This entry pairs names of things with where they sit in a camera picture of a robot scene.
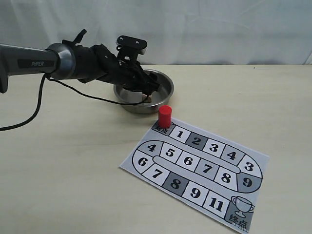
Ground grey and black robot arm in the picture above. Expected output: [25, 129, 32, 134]
[0, 29, 160, 95]

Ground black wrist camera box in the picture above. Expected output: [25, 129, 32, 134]
[116, 35, 147, 62]

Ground red cylinder game piece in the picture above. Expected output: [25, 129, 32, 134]
[158, 105, 172, 128]

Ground round stainless steel bowl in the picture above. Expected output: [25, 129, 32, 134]
[114, 69, 174, 115]

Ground printed paper game board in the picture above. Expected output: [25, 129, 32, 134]
[120, 118, 269, 234]

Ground white backdrop curtain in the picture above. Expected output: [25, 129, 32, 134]
[0, 0, 312, 64]

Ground wooden die with black pips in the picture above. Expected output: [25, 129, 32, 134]
[142, 96, 152, 103]

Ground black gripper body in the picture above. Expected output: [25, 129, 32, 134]
[94, 44, 149, 92]

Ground black cable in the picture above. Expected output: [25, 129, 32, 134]
[0, 73, 147, 132]

